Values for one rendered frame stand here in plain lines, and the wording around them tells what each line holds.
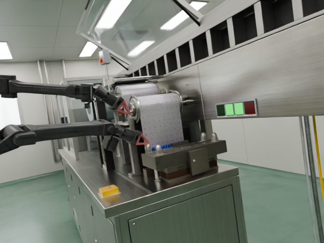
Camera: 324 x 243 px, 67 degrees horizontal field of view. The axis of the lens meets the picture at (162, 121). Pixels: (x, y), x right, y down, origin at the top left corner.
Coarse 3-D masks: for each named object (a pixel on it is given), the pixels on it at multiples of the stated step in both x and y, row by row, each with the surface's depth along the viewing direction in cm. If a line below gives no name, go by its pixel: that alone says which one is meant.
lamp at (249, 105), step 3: (246, 102) 103; (249, 102) 101; (252, 102) 100; (246, 105) 103; (249, 105) 101; (252, 105) 100; (246, 108) 103; (249, 108) 102; (252, 108) 100; (246, 111) 103; (249, 111) 102; (252, 111) 101
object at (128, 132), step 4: (124, 128) 120; (124, 132) 118; (128, 132) 119; (132, 132) 121; (136, 132) 119; (124, 136) 119; (128, 136) 119; (132, 136) 120; (128, 140) 121; (132, 140) 120
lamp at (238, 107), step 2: (234, 104) 109; (236, 104) 108; (238, 104) 107; (240, 104) 106; (242, 104) 105; (234, 106) 109; (236, 106) 108; (238, 106) 107; (240, 106) 106; (242, 106) 105; (236, 108) 108; (238, 108) 107; (240, 108) 106; (242, 108) 105; (236, 110) 109; (238, 110) 108; (240, 110) 106; (242, 110) 106; (236, 112) 109; (238, 112) 108; (240, 112) 107; (242, 112) 106; (236, 114) 109
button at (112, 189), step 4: (100, 188) 109; (104, 188) 108; (108, 188) 107; (112, 188) 106; (116, 188) 105; (100, 192) 106; (104, 192) 103; (108, 192) 104; (112, 192) 105; (116, 192) 105; (104, 196) 103
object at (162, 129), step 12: (144, 120) 126; (156, 120) 129; (168, 120) 132; (180, 120) 135; (144, 132) 126; (156, 132) 129; (168, 132) 132; (180, 132) 135; (156, 144) 129; (168, 144) 132
